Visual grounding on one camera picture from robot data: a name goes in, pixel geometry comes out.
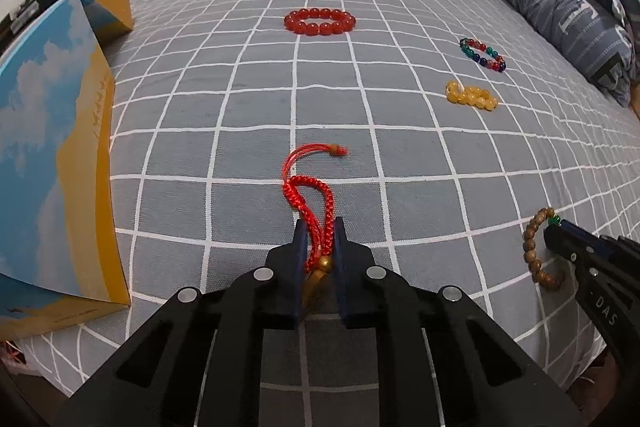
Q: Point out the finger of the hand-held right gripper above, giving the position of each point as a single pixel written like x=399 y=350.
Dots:
x=575 y=231
x=557 y=241

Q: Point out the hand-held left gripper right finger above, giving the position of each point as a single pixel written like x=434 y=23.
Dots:
x=340 y=257

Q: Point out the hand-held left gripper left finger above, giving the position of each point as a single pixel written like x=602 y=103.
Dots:
x=299 y=252

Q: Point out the grey checked bedsheet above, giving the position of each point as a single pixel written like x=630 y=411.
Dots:
x=250 y=107

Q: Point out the grey blue printed pillow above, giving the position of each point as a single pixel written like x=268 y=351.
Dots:
x=550 y=2

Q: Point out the sky print cardboard box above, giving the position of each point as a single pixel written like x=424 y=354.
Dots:
x=45 y=147

